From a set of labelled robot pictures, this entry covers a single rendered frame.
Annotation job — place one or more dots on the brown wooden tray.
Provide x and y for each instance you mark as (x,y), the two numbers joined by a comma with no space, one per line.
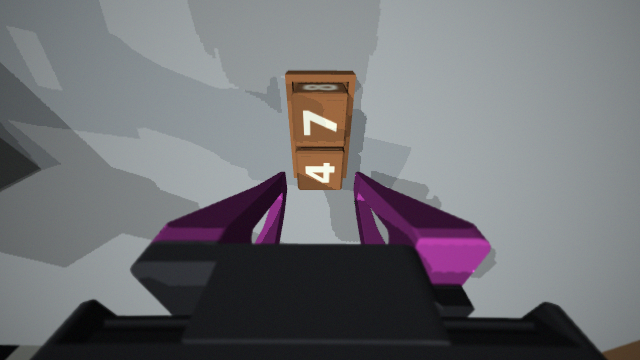
(293,77)

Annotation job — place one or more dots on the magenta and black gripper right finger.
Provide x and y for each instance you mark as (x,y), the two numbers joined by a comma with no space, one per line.
(450,248)

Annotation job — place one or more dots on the brown wooden cube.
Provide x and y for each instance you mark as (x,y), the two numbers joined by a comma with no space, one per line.
(320,114)
(320,168)

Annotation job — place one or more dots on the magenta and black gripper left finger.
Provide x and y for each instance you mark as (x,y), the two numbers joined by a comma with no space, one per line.
(233,219)

